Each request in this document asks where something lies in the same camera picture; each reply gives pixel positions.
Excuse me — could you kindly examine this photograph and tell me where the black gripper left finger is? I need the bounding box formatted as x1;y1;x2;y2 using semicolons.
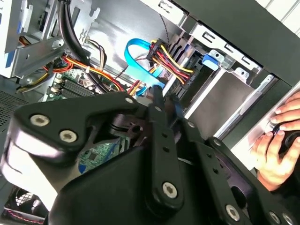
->
0;85;185;211

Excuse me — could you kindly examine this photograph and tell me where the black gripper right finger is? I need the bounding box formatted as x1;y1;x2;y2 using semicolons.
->
164;94;300;225

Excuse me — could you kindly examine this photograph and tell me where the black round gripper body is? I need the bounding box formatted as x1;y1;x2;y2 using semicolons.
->
46;140;225;225

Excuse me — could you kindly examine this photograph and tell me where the blue data wire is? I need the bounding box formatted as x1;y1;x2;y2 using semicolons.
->
125;38;183;119

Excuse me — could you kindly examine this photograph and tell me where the small round black tool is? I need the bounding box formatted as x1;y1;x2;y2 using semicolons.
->
271;121;300;155

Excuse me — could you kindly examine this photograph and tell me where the person's bare hand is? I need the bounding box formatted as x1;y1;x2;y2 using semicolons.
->
251;129;297;192
270;95;300;130

